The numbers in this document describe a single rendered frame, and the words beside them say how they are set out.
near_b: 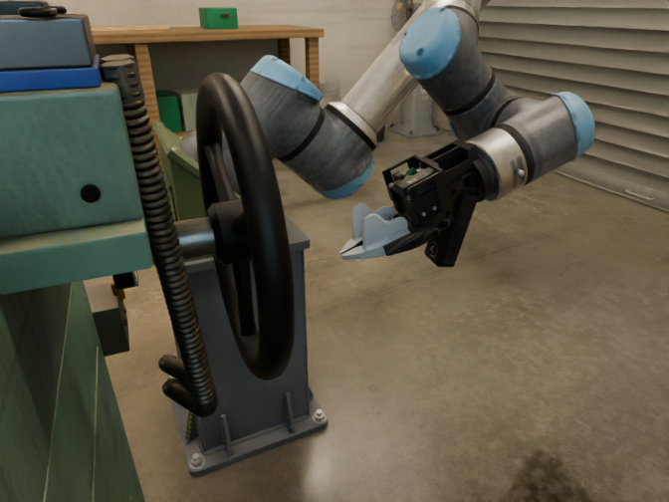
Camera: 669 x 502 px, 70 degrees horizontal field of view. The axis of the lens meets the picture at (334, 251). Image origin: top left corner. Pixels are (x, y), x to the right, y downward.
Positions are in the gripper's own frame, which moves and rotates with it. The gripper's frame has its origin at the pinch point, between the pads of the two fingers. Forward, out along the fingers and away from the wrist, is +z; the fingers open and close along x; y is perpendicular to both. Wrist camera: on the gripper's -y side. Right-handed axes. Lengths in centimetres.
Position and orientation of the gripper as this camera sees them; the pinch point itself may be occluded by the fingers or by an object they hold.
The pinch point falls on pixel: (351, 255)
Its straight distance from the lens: 62.9
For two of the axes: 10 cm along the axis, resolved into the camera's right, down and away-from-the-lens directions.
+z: -8.7, 4.7, -1.4
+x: 3.7, 4.4, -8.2
